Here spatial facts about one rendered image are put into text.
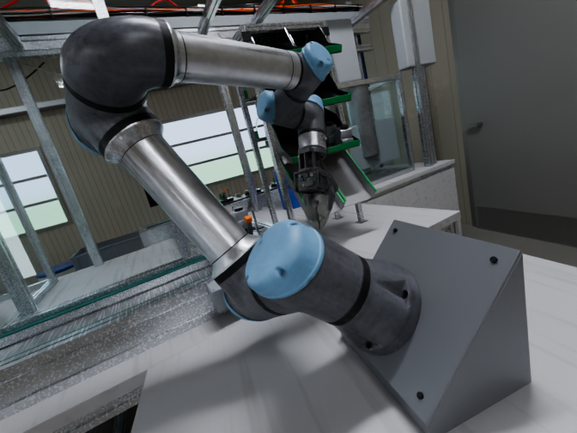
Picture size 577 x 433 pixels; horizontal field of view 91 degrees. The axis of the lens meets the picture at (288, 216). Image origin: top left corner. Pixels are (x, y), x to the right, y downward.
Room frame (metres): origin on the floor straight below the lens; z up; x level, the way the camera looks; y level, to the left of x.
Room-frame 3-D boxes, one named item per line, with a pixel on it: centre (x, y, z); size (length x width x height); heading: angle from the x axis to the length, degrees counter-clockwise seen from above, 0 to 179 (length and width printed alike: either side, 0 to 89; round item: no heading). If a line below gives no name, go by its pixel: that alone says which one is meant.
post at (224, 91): (2.12, 0.21, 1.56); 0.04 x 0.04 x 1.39; 25
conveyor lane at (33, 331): (0.84, 0.44, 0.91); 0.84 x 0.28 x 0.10; 115
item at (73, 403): (1.35, 0.34, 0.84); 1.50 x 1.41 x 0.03; 115
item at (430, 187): (2.22, -0.69, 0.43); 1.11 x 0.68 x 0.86; 115
